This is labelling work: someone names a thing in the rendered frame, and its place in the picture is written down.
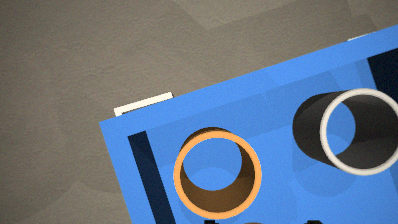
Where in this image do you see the grey metal bushing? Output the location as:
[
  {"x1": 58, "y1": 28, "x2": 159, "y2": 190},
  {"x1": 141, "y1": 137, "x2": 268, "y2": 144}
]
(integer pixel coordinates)
[{"x1": 292, "y1": 88, "x2": 398, "y2": 176}]

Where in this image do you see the blue tray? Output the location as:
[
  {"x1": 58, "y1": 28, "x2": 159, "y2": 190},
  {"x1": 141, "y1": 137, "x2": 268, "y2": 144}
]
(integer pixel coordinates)
[{"x1": 99, "y1": 25, "x2": 398, "y2": 224}]

